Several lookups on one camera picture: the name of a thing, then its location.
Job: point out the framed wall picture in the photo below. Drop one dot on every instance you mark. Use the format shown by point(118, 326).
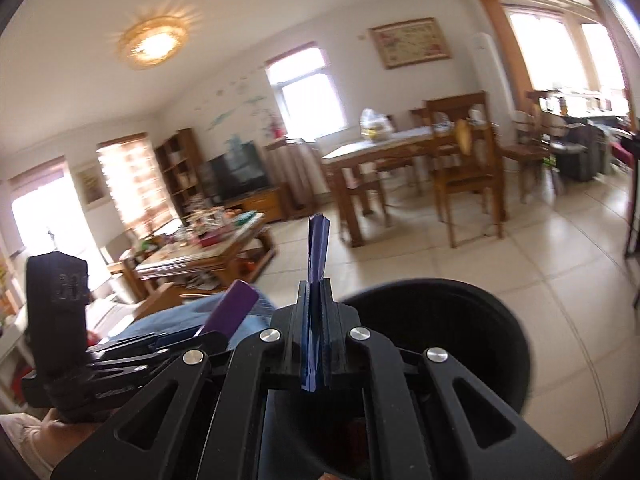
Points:
point(410, 42)

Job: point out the wooden coffee table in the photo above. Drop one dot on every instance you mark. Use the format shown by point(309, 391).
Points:
point(210, 255)

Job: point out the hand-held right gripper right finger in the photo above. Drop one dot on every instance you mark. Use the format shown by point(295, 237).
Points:
point(340, 345)

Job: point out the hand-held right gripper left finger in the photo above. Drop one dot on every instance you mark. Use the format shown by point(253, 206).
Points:
point(287, 345)

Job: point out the white standing air conditioner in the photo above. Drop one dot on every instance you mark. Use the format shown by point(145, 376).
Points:
point(492, 75)

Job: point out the sunflower wall picture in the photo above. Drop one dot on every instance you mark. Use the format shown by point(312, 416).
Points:
point(92, 185)

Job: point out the small white window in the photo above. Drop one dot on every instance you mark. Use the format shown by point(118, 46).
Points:
point(310, 100)

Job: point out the wooden bookshelf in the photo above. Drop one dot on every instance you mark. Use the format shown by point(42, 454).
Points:
point(175, 160)

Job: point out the flat screen television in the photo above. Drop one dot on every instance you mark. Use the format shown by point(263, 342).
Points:
point(235, 170)

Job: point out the golden ceiling lamp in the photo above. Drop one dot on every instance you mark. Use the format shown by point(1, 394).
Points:
point(152, 40)

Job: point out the person's left hand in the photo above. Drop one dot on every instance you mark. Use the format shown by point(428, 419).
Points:
point(35, 445)

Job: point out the tall wooden plant stand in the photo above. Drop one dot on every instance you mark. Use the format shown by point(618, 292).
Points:
point(295, 170)

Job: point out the wooden armchair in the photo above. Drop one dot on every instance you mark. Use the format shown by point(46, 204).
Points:
point(117, 247)

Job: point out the striped window blind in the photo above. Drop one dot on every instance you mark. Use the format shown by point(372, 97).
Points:
point(135, 185)

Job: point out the black trash bin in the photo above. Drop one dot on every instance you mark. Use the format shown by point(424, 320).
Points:
point(450, 335)

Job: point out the red flower pot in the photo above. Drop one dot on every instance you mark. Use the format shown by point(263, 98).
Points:
point(275, 130)

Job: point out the white plastic bag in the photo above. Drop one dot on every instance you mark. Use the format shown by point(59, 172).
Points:
point(375, 127)

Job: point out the wooden television cabinet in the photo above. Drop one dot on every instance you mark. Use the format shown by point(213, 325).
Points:
point(260, 205)

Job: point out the wooden dining chair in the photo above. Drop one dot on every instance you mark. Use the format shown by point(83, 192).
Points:
point(525, 152)
point(470, 175)

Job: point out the blue wet wipes pack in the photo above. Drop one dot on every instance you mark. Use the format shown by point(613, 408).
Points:
point(317, 250)

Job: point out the wooden dining table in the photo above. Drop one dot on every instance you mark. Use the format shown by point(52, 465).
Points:
point(370, 150)

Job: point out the blue tablecloth round table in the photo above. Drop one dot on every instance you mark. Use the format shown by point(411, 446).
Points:
point(190, 312)

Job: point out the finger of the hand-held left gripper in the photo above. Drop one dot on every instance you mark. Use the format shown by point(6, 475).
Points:
point(200, 345)
point(170, 337)

